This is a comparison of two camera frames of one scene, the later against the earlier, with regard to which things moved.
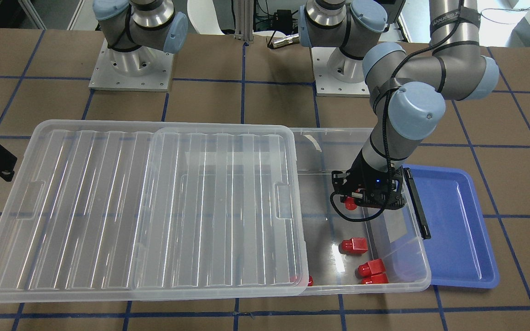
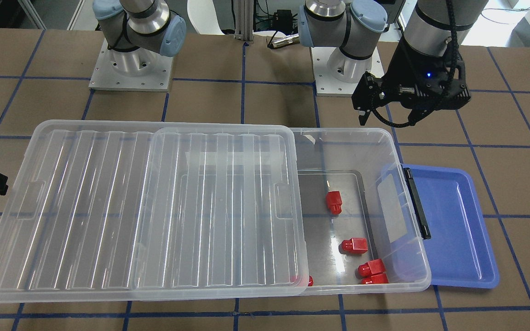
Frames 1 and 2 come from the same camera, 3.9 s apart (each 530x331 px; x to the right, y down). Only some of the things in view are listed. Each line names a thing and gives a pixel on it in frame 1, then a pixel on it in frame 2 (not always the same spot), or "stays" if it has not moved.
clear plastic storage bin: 96,211 stays
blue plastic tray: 463,250 stays
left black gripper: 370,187 to 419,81
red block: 350,203 to 334,202
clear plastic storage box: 336,246 stays
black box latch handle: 416,204 stays
